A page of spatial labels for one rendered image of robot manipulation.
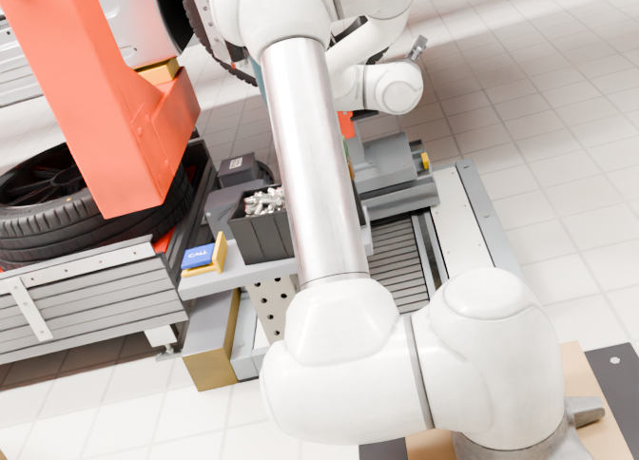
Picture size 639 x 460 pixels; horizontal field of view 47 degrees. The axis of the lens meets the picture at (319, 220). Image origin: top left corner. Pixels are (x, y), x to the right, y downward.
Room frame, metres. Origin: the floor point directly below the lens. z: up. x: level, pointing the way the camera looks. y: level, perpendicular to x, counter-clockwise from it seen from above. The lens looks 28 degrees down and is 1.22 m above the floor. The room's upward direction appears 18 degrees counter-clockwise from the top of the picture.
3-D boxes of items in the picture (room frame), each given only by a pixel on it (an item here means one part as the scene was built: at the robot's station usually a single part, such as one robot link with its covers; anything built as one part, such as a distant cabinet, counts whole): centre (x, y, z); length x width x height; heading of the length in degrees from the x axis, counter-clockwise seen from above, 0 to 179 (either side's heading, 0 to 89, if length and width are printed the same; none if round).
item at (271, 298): (1.44, 0.14, 0.21); 0.10 x 0.10 x 0.42; 81
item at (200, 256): (1.46, 0.28, 0.47); 0.07 x 0.07 x 0.02; 81
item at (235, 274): (1.43, 0.11, 0.44); 0.43 x 0.17 x 0.03; 81
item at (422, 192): (2.24, -0.16, 0.13); 0.50 x 0.36 x 0.10; 81
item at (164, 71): (2.29, 0.35, 0.71); 0.14 x 0.14 x 0.05; 81
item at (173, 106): (2.12, 0.37, 0.69); 0.52 x 0.17 x 0.35; 171
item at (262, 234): (1.43, 0.07, 0.51); 0.20 x 0.14 x 0.13; 73
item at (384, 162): (2.24, -0.16, 0.32); 0.40 x 0.30 x 0.28; 81
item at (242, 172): (2.03, 0.18, 0.26); 0.42 x 0.18 x 0.35; 171
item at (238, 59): (1.86, 0.07, 0.83); 0.04 x 0.04 x 0.16
